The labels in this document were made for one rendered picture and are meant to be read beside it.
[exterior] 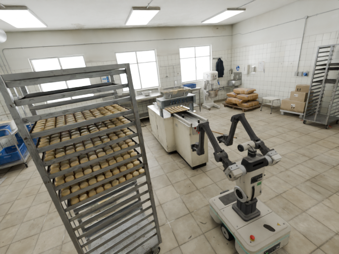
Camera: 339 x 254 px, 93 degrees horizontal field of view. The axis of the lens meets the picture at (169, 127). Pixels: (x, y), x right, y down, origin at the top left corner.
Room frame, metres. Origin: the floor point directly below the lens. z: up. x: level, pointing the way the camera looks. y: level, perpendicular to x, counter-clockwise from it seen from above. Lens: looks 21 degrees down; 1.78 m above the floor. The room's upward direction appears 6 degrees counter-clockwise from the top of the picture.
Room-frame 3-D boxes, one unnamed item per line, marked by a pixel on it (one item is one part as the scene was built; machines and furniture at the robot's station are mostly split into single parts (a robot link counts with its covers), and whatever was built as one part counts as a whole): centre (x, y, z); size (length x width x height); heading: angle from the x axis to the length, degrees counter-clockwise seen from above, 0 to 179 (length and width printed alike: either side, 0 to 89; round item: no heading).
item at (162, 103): (3.20, -0.19, 1.01); 0.72 x 0.33 x 0.34; 109
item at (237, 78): (6.77, -2.93, 0.93); 0.99 x 0.38 x 1.09; 20
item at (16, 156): (3.34, 3.62, 0.29); 0.56 x 0.38 x 0.20; 28
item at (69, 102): (1.31, 0.70, 1.59); 0.64 x 0.03 x 0.03; 121
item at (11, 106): (1.15, 0.60, 0.93); 0.64 x 0.51 x 1.78; 121
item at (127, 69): (1.11, 0.23, 0.97); 0.03 x 0.03 x 1.70; 31
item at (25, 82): (0.98, 0.50, 1.77); 0.64 x 0.03 x 0.03; 121
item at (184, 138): (2.72, -0.35, 0.45); 0.70 x 0.34 x 0.90; 19
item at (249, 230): (1.25, -0.70, 0.24); 0.68 x 0.53 x 0.41; 19
